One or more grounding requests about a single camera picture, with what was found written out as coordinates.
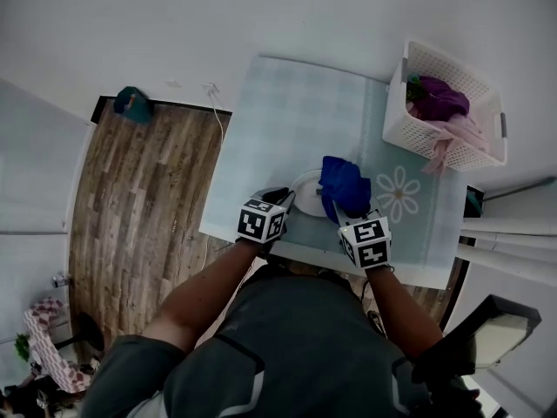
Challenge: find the white table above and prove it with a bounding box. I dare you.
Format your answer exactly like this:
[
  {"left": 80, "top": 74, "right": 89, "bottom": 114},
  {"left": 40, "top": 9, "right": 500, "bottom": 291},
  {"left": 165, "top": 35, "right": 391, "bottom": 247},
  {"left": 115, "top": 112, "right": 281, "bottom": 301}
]
[{"left": 198, "top": 54, "right": 469, "bottom": 291}]

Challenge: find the black monitor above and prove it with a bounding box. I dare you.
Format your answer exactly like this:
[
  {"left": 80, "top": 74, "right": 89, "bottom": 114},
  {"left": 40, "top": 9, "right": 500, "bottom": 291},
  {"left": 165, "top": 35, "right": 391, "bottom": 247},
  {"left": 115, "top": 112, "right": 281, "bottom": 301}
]
[{"left": 410, "top": 294, "right": 542, "bottom": 385}]

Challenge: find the black cable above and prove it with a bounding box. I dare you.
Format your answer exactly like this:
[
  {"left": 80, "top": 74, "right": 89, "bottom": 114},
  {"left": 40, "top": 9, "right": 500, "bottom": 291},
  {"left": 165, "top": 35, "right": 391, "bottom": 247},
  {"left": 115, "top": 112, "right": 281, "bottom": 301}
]
[{"left": 358, "top": 275, "right": 389, "bottom": 340}]

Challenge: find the person's gray shirt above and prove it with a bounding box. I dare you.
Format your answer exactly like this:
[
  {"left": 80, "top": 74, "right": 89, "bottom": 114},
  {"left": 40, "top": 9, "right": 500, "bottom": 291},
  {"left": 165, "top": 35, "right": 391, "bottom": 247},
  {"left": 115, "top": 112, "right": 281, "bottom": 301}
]
[{"left": 80, "top": 267, "right": 487, "bottom": 418}]

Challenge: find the black round stool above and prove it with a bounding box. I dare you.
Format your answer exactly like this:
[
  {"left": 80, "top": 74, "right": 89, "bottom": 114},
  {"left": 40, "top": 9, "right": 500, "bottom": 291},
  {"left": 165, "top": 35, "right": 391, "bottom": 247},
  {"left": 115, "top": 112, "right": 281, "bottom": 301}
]
[{"left": 53, "top": 311, "right": 106, "bottom": 357}]

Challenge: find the purple cloth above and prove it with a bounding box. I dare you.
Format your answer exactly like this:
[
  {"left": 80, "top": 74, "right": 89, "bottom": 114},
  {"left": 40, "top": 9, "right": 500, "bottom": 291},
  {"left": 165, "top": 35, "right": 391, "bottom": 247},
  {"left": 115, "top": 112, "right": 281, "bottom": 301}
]
[{"left": 410, "top": 75, "right": 472, "bottom": 122}]

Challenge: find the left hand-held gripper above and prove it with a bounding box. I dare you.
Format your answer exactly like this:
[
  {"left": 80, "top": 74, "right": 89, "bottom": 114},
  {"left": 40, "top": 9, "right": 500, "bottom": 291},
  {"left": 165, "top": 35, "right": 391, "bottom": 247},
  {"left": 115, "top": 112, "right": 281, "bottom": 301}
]
[{"left": 237, "top": 185, "right": 298, "bottom": 246}]

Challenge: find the white round plate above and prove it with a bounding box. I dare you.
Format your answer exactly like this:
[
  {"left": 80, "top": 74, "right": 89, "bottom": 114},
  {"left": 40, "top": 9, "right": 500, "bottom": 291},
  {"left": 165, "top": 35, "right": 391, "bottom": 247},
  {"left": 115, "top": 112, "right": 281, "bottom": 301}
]
[{"left": 290, "top": 168, "right": 384, "bottom": 219}]

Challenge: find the dark green box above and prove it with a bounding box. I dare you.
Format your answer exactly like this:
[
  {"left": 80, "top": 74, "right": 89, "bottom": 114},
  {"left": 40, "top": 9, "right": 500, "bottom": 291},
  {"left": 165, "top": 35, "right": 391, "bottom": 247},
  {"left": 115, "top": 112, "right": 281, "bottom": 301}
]
[{"left": 464, "top": 186, "right": 485, "bottom": 218}]

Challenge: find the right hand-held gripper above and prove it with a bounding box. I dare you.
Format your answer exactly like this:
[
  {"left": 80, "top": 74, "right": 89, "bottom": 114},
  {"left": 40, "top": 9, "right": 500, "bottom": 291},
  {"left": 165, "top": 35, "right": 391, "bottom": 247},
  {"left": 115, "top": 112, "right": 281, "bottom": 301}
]
[{"left": 324, "top": 196, "right": 393, "bottom": 272}]

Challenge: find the green potted plant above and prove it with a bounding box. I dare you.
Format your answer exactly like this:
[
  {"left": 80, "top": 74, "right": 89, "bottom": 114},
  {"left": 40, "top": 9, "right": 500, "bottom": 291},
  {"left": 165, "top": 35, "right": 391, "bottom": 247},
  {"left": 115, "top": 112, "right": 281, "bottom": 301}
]
[{"left": 14, "top": 332, "right": 32, "bottom": 364}]

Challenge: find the person's right forearm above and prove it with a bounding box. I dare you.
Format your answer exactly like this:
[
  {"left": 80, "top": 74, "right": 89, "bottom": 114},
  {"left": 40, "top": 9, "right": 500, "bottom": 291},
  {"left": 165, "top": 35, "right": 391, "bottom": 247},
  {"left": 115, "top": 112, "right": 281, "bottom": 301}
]
[{"left": 366, "top": 266, "right": 446, "bottom": 360}]

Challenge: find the pink cloth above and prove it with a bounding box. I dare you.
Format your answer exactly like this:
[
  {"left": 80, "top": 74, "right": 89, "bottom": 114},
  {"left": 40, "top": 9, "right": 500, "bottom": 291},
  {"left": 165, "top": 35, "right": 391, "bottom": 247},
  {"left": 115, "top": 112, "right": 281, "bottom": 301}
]
[{"left": 420, "top": 113, "right": 491, "bottom": 176}]

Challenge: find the light checked daisy tablecloth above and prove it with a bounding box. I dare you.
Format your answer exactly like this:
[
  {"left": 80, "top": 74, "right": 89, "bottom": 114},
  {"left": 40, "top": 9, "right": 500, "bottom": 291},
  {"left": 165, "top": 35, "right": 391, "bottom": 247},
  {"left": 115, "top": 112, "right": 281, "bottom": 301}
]
[{"left": 198, "top": 55, "right": 462, "bottom": 273}]

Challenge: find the person's left forearm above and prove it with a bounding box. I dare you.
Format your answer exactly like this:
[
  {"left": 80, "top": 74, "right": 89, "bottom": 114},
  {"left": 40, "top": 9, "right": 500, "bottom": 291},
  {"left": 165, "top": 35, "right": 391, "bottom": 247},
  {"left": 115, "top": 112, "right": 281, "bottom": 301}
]
[{"left": 142, "top": 238, "right": 263, "bottom": 357}]

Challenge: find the pink checkered chair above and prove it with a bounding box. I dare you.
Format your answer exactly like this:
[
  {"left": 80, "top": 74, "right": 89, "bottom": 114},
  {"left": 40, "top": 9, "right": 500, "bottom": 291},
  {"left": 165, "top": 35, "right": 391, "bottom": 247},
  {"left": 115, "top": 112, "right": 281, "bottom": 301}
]
[{"left": 23, "top": 296, "right": 96, "bottom": 394}]

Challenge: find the green leafy item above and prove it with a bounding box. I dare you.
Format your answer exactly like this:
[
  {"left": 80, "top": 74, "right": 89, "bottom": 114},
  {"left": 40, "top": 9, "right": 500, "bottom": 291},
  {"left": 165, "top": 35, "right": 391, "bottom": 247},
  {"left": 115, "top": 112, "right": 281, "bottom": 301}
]
[{"left": 405, "top": 73, "right": 423, "bottom": 103}]

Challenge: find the blue cloth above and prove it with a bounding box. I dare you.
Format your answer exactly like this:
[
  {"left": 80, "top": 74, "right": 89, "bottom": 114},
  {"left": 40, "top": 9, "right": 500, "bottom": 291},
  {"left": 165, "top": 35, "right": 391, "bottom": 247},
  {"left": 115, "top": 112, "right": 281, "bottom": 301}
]
[{"left": 318, "top": 155, "right": 372, "bottom": 225}]

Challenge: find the teal waste bin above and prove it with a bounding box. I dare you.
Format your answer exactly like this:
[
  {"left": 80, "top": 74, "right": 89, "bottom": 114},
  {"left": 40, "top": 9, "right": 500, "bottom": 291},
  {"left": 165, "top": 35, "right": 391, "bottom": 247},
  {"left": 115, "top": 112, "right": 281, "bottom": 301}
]
[{"left": 113, "top": 85, "right": 155, "bottom": 126}]

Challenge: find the white perforated plastic basket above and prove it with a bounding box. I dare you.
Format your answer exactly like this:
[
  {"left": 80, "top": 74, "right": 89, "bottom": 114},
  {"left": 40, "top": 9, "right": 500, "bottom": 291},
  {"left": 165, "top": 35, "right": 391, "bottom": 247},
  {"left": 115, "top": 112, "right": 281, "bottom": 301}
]
[{"left": 381, "top": 38, "right": 509, "bottom": 173}]

